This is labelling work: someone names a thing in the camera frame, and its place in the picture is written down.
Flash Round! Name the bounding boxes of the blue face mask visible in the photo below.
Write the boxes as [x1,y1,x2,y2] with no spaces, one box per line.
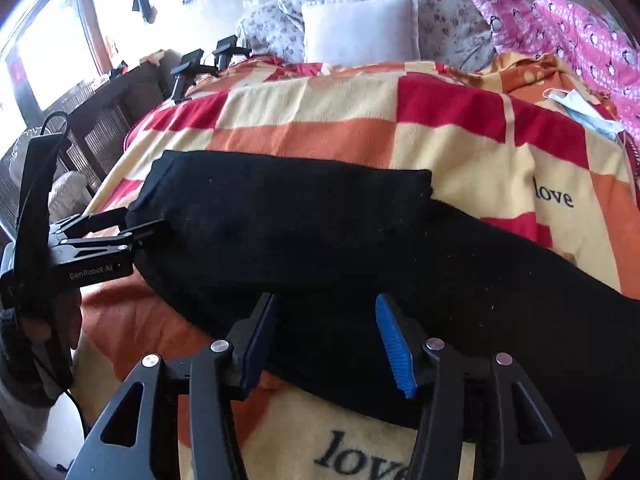
[544,87,627,142]

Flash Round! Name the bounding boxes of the dark hanging cloth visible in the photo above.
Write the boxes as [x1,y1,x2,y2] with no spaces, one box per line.
[131,0,157,24]

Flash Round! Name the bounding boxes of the floral grey pillows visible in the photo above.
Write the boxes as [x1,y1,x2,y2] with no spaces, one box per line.
[236,0,496,72]

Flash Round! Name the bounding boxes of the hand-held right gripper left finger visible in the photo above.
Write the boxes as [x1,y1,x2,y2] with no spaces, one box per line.
[77,291,280,480]

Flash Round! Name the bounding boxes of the white pillow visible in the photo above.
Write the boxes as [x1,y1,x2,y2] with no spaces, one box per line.
[301,0,422,63]

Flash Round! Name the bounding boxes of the person's left hand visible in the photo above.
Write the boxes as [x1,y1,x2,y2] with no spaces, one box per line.
[20,287,85,356]

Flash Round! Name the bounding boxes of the wicker stool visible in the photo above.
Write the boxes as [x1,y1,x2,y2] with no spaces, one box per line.
[47,170,91,218]

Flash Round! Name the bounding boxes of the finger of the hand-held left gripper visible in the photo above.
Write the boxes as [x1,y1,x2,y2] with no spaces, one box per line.
[60,218,172,257]
[49,211,128,241]

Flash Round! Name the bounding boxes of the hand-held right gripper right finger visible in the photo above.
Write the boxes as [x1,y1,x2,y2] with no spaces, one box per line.
[374,293,587,480]

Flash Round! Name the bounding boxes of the black pants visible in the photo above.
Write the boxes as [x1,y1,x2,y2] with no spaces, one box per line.
[124,150,640,457]

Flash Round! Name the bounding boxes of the orange red checked blanket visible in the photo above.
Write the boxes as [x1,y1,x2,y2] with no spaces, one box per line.
[75,52,640,480]

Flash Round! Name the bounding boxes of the pink printed blanket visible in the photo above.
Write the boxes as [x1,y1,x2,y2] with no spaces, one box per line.
[462,0,640,148]

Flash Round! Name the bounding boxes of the dark wooden cabinet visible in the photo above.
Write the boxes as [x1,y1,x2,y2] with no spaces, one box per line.
[42,51,173,198]

